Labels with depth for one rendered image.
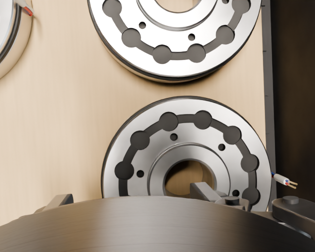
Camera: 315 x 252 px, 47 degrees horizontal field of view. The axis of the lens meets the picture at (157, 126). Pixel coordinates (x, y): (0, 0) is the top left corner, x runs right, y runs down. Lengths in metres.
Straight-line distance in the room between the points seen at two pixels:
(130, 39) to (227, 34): 0.06
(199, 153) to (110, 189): 0.06
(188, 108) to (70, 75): 0.08
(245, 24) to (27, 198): 0.18
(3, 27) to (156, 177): 0.12
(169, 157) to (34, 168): 0.09
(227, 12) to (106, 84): 0.09
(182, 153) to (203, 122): 0.02
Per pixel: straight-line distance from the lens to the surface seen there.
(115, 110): 0.24
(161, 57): 0.21
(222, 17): 0.22
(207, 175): 0.23
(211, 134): 0.21
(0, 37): 0.22
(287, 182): 0.22
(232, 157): 0.22
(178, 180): 0.25
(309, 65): 0.22
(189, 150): 0.21
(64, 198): 0.16
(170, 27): 0.21
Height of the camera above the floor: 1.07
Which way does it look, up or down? 85 degrees down
